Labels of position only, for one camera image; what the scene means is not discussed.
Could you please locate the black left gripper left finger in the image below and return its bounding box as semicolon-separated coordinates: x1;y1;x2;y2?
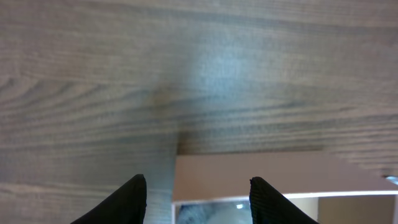
72;174;147;224

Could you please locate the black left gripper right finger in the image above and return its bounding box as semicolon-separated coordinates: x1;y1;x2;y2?
249;177;318;224

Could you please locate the clear soap dispenser bottle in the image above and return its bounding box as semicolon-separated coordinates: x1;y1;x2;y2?
175;200;252;224

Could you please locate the white cardboard box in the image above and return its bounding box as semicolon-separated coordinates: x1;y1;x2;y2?
172;151;397;223

